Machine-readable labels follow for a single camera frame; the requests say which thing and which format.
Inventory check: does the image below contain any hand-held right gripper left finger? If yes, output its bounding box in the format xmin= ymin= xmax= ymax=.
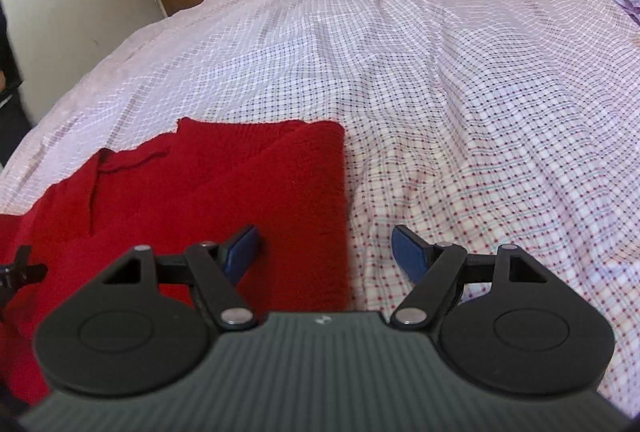
xmin=100 ymin=224 xmax=262 ymax=330

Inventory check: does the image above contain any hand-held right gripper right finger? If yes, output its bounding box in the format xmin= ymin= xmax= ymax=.
xmin=390 ymin=224 xmax=552 ymax=329

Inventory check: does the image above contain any pink checked bedsheet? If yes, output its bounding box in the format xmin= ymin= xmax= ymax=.
xmin=0 ymin=0 xmax=640 ymax=418

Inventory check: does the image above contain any person's dark clothed body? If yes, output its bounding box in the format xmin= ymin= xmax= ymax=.
xmin=0 ymin=0 xmax=34 ymax=165

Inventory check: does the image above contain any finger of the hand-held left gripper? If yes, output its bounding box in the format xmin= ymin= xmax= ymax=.
xmin=0 ymin=246 xmax=49 ymax=309

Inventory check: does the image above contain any red knit cardigan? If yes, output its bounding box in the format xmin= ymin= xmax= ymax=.
xmin=0 ymin=117 xmax=351 ymax=405

